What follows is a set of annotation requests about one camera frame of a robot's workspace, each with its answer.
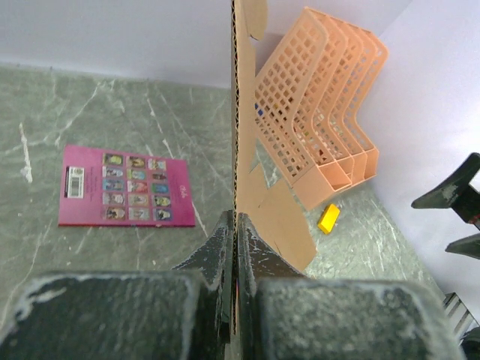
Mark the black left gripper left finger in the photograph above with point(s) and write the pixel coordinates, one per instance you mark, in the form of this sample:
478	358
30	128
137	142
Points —
182	313

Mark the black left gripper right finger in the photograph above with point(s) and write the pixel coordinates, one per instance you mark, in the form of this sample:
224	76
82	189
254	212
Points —
283	314

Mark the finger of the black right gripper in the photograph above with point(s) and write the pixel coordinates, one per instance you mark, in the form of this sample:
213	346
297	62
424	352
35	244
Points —
456	193
469	246

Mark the brown cardboard box sheet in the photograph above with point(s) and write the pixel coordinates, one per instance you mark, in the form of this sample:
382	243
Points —
270	232

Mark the yellow block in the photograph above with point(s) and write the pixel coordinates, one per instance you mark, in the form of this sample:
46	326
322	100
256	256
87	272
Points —
328	218

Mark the pink book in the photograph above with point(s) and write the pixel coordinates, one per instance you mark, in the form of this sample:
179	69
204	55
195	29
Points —
107	188

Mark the orange plastic file rack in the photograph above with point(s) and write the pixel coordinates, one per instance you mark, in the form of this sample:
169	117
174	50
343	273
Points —
307	98

